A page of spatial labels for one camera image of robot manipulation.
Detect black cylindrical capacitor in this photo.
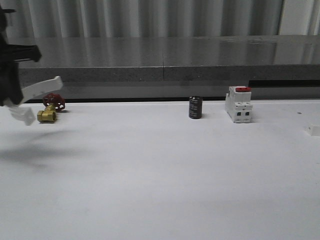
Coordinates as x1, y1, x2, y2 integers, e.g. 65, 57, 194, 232
188, 96, 203, 120

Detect white circuit breaker red switch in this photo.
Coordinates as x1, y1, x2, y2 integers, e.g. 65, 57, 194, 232
225, 86, 253, 124

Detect grey stone countertop ledge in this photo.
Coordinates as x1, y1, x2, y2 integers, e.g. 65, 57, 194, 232
8, 35, 320, 88

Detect brass valve red handwheel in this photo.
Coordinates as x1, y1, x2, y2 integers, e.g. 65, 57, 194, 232
37, 93, 66, 123

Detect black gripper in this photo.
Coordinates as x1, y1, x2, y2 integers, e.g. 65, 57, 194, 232
0, 7, 43, 107

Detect white half pipe clamp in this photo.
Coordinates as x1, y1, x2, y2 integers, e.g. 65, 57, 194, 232
5, 75, 64, 127

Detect small white plastic piece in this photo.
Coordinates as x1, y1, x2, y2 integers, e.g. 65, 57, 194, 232
305, 124, 320, 137

